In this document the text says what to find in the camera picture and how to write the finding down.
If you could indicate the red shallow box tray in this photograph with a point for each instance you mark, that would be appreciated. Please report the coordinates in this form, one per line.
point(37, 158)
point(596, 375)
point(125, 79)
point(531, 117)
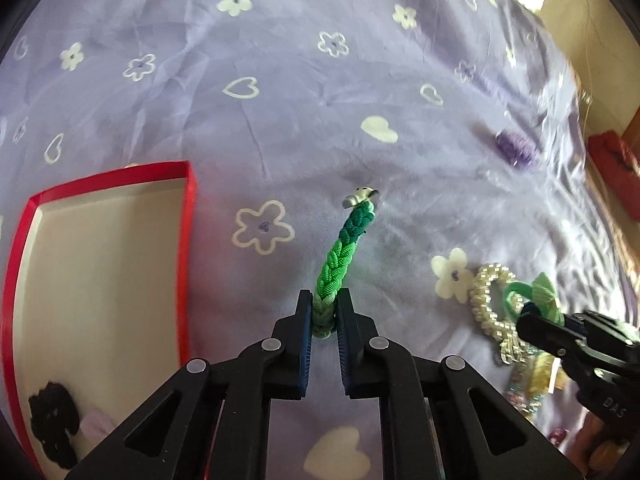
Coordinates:
point(96, 294)

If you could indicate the red object beside bed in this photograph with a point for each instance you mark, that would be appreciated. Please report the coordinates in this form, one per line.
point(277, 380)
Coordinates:
point(619, 169)

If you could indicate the pearl bead scrunchie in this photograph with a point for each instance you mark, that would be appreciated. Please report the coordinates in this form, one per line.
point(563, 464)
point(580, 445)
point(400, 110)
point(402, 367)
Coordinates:
point(495, 316)

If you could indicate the purple floral bed quilt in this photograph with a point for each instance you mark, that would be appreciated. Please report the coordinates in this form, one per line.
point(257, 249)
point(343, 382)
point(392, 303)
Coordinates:
point(335, 144)

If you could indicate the purple flower hair accessory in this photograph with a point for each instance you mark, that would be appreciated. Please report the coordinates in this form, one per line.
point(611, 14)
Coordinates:
point(516, 149)

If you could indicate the black scrunchie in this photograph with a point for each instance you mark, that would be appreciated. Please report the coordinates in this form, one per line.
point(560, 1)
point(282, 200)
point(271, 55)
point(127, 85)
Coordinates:
point(54, 419)

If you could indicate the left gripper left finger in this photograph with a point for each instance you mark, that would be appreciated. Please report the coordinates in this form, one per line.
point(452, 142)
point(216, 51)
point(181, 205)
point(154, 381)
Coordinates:
point(290, 371)

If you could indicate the yellow claw hair clip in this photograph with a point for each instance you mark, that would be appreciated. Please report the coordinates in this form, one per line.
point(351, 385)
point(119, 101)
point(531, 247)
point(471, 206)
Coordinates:
point(547, 376)

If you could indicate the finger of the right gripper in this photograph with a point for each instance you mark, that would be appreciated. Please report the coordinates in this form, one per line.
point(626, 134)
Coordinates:
point(548, 336)

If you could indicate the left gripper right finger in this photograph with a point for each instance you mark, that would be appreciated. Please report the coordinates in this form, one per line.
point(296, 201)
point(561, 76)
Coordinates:
point(354, 331)

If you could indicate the person's right hand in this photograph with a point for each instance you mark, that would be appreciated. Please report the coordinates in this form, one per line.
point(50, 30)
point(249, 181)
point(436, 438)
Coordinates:
point(598, 456)

